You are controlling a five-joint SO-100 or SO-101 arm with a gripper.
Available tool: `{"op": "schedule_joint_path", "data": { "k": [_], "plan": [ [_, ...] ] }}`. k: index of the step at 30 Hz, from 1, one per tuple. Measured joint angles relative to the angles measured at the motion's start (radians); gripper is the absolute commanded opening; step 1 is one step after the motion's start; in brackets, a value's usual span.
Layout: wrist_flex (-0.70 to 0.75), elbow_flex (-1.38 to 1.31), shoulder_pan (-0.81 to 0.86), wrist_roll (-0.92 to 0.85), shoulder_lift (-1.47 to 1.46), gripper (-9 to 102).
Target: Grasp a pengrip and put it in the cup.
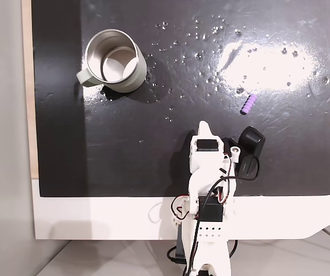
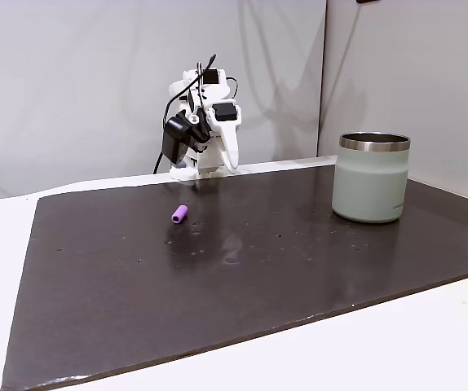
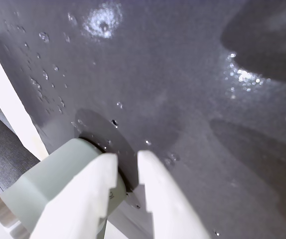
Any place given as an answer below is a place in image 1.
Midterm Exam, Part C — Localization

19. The purple ribbed pen grip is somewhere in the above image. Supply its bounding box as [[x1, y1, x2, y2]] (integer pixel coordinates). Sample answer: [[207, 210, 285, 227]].
[[240, 93, 258, 115]]

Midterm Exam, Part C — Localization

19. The black power cable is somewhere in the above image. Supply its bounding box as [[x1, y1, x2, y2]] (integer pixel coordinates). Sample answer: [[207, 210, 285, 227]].
[[166, 237, 239, 264]]

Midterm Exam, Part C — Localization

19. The steel mug pale handle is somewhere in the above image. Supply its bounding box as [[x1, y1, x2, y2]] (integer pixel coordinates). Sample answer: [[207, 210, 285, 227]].
[[76, 29, 148, 93]]

